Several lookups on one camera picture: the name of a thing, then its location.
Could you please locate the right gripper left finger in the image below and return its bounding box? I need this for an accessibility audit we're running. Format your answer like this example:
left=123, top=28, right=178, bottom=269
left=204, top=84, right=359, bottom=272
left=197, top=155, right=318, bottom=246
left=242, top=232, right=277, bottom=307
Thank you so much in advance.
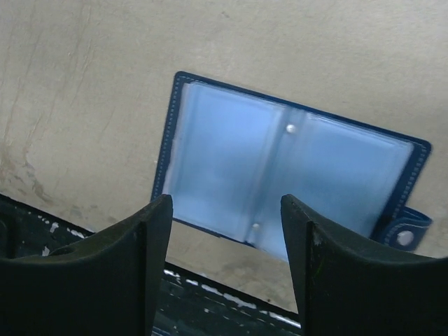
left=1, top=195, right=173, bottom=335

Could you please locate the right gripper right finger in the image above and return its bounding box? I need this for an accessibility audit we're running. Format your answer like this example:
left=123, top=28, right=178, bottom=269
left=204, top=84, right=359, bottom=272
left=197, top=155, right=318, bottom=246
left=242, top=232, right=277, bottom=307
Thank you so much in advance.
left=281, top=195, right=447, bottom=335

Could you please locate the blue leather card holder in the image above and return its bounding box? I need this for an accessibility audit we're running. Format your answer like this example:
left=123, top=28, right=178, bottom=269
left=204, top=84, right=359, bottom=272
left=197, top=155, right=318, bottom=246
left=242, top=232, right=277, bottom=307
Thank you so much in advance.
left=151, top=71, right=432, bottom=259

